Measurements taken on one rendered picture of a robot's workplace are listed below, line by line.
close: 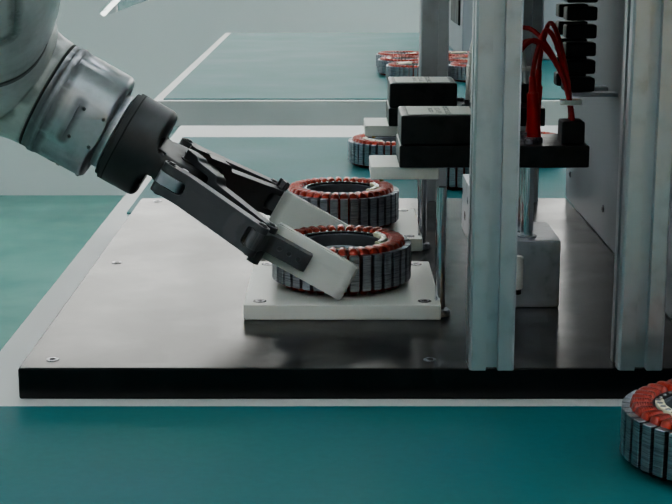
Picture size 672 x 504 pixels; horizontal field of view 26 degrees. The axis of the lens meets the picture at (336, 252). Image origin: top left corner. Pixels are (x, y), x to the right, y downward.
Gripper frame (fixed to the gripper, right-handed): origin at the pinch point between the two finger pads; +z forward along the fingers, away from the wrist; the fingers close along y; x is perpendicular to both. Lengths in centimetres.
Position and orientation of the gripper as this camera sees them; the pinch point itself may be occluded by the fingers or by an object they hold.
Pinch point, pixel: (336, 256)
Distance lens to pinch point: 117.1
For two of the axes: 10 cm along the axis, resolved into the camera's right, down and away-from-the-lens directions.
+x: 5.0, -8.5, -1.9
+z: 8.7, 4.9, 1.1
